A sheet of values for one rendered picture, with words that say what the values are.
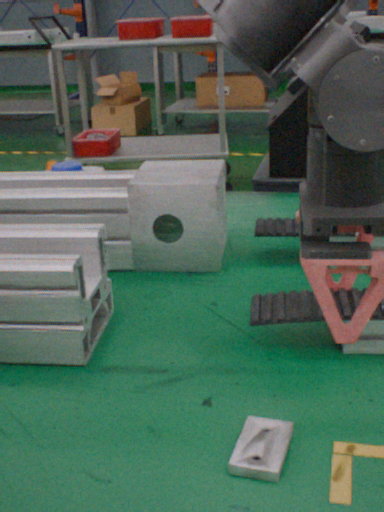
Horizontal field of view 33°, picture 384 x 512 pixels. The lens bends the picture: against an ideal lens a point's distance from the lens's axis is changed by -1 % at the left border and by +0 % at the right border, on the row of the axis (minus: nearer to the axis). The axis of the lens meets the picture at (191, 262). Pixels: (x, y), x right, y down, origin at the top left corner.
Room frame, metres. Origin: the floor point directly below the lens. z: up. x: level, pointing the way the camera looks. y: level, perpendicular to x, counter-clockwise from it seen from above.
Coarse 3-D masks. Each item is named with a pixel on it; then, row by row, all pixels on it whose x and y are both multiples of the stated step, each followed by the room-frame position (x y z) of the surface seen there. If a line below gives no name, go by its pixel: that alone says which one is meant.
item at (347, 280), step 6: (342, 228) 0.50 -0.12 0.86; (348, 228) 0.50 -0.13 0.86; (354, 228) 0.49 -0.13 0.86; (360, 228) 0.49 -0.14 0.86; (366, 228) 0.44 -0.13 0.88; (360, 234) 0.50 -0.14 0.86; (366, 234) 0.44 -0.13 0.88; (360, 240) 0.49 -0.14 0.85; (366, 240) 0.49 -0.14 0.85; (372, 240) 0.49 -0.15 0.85; (330, 276) 0.49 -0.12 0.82; (342, 276) 0.49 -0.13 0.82; (348, 276) 0.49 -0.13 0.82; (354, 276) 0.49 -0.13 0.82; (330, 282) 0.49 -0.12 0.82; (336, 282) 0.50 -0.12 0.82; (342, 282) 0.49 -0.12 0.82; (348, 282) 0.49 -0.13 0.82; (330, 288) 0.49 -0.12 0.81; (336, 288) 0.49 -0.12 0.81; (348, 288) 0.49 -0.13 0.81
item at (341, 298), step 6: (342, 288) 0.49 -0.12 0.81; (336, 294) 0.48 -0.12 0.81; (342, 294) 0.47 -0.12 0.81; (348, 294) 0.48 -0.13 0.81; (336, 300) 0.47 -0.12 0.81; (342, 300) 0.46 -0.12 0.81; (348, 300) 0.47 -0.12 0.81; (336, 306) 0.46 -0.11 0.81; (342, 306) 0.45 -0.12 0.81; (348, 306) 0.45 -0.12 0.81; (342, 312) 0.45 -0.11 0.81; (348, 312) 0.44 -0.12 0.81; (342, 318) 0.44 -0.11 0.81; (348, 318) 0.44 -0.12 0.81
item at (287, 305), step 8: (280, 296) 0.48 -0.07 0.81; (288, 296) 0.49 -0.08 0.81; (296, 296) 0.48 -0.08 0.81; (280, 304) 0.47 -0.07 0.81; (288, 304) 0.47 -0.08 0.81; (296, 304) 0.47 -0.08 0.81; (280, 312) 0.46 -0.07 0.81; (288, 312) 0.46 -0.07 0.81; (296, 312) 0.45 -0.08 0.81; (280, 320) 0.44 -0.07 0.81; (288, 320) 0.45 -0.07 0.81; (296, 320) 0.44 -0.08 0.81
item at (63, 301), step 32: (32, 224) 0.54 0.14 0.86; (64, 224) 0.54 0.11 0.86; (96, 224) 0.53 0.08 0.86; (0, 256) 0.47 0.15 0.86; (32, 256) 0.46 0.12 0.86; (64, 256) 0.46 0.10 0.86; (96, 256) 0.51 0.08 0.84; (0, 288) 0.46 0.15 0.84; (32, 288) 0.45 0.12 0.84; (64, 288) 0.45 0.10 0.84; (96, 288) 0.49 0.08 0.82; (0, 320) 0.45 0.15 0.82; (32, 320) 0.44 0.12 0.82; (64, 320) 0.44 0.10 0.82; (96, 320) 0.51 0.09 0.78; (0, 352) 0.45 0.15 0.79; (32, 352) 0.44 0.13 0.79; (64, 352) 0.44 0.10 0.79
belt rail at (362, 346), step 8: (368, 328) 0.44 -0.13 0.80; (376, 328) 0.44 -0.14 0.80; (360, 336) 0.44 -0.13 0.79; (368, 336) 0.44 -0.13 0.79; (376, 336) 0.44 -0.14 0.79; (344, 344) 0.44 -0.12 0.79; (352, 344) 0.44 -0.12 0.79; (360, 344) 0.44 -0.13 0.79; (368, 344) 0.44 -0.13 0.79; (376, 344) 0.44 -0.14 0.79; (344, 352) 0.44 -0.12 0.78; (352, 352) 0.44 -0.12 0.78; (360, 352) 0.44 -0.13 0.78; (368, 352) 0.44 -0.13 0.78; (376, 352) 0.44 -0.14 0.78
